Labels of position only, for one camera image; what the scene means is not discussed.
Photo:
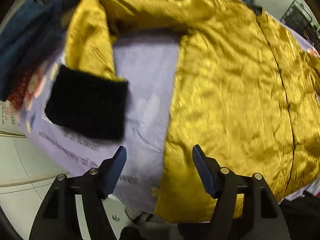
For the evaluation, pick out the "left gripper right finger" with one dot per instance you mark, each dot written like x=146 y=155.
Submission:
x=246 y=207

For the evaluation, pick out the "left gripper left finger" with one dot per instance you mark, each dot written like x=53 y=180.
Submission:
x=57 y=217

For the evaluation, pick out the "black wire trolley rack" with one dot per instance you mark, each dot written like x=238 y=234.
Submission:
x=297 y=18

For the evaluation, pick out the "dark folded clothes pile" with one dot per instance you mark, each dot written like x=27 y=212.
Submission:
x=30 y=34

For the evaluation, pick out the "gold satin padded jacket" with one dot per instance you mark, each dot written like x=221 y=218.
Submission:
x=244 y=90

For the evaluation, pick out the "purple floral bed sheet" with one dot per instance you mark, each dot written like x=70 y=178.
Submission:
x=147 y=59

